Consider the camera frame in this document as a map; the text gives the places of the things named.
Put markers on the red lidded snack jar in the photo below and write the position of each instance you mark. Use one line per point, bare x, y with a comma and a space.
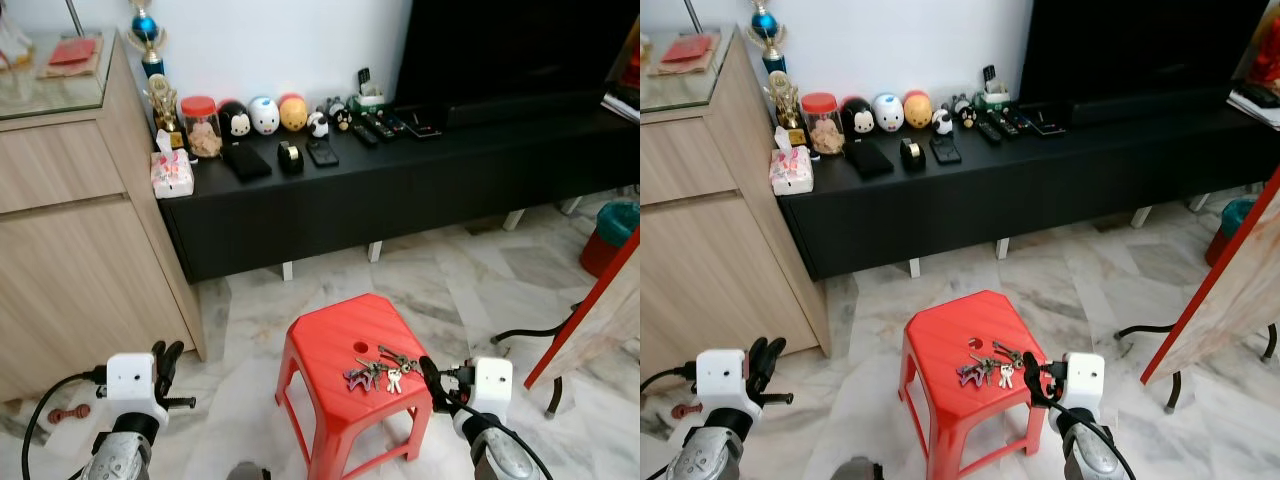
824, 127
202, 130

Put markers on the yellow round figure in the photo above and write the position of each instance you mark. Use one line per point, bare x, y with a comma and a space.
293, 114
917, 110

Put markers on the stack of books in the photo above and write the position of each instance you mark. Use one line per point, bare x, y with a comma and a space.
625, 105
1258, 100

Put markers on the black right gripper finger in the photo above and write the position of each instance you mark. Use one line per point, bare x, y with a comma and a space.
432, 382
1033, 378

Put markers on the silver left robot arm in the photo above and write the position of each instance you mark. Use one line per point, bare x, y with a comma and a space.
115, 455
708, 455

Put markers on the small red floor toy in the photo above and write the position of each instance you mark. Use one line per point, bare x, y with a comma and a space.
68, 413
686, 410

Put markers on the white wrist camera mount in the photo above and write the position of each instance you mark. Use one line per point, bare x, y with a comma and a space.
1085, 380
492, 385
130, 385
722, 382

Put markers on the small panda figure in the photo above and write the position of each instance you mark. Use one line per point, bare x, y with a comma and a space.
966, 112
341, 116

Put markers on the red bin with teal bag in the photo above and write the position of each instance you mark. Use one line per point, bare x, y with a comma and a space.
1232, 225
605, 240

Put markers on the white round figure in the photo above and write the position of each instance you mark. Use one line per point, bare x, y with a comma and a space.
264, 116
888, 112

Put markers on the beige wooden cabinet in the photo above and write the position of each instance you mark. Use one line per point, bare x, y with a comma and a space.
710, 230
70, 230

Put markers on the black desk tray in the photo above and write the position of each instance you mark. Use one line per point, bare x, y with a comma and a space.
420, 122
1046, 120

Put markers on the black TV console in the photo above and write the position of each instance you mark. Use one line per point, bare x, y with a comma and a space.
1050, 185
400, 190

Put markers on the small black flat device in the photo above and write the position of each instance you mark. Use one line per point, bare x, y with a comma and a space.
945, 150
322, 152

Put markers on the small white sheep figure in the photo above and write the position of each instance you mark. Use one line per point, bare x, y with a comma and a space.
942, 122
318, 125

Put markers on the silver key bunch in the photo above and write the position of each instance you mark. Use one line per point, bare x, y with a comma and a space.
398, 365
1008, 362

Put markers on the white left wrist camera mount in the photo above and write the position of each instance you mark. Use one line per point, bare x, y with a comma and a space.
722, 382
130, 385

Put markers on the pink white tissue box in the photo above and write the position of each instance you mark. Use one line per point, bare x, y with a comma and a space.
790, 172
172, 175

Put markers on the red plastic stool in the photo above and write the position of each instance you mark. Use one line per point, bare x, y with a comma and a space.
950, 335
330, 340

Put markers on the green mug with handset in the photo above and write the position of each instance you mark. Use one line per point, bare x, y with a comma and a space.
371, 97
994, 94

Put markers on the black table leg frame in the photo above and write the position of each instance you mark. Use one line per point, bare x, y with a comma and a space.
530, 333
1150, 330

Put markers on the red packet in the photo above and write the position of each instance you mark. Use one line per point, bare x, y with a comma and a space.
73, 52
688, 48

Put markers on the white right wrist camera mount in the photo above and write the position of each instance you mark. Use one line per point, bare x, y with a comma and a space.
1085, 380
492, 385

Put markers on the black television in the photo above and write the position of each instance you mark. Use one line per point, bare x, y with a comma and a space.
1130, 50
510, 55

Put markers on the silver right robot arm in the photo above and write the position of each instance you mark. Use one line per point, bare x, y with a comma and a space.
498, 455
1090, 452

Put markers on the black wallet pouch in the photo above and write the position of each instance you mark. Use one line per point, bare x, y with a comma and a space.
869, 160
246, 162

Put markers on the grey robot foot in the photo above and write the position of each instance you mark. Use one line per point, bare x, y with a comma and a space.
860, 470
248, 472

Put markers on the black remote control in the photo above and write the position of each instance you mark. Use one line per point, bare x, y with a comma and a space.
989, 131
364, 134
381, 125
1021, 118
397, 122
1005, 122

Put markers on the black tape dispenser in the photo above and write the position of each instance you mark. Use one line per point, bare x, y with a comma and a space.
290, 158
912, 154

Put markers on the small gold trophy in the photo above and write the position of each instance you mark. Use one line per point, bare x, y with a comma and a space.
787, 105
165, 110

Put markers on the black mouse round figure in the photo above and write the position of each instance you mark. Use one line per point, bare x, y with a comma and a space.
858, 118
235, 122

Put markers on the marble folding table top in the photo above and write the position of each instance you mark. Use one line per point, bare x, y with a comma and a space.
605, 320
1235, 280

